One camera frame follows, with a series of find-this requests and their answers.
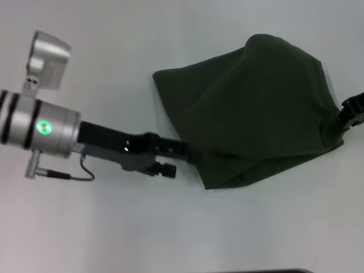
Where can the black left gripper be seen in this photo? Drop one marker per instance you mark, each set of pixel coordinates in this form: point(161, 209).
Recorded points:
point(119, 148)

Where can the dark green FREE! t-shirt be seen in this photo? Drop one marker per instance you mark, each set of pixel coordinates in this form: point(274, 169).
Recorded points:
point(250, 113)

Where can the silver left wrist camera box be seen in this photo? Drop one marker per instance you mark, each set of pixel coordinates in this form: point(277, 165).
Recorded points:
point(48, 62)

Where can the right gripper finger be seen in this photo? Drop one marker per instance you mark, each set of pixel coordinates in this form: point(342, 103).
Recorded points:
point(354, 125)
point(351, 109)

